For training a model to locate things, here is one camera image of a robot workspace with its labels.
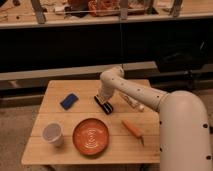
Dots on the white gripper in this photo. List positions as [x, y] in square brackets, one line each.
[102, 96]

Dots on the blue eraser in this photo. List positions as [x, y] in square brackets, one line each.
[68, 101]

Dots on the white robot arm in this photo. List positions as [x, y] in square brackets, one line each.
[185, 143]

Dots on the white marker pen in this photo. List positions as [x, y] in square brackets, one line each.
[133, 103]

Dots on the orange plate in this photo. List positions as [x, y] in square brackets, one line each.
[91, 137]

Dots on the clear plastic cup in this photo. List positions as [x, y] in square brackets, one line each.
[52, 134]

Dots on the black office chair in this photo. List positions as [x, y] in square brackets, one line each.
[189, 61]

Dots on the orange object on shelf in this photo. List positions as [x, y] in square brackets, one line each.
[103, 7]

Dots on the orange handled knife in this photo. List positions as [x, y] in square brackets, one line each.
[133, 130]

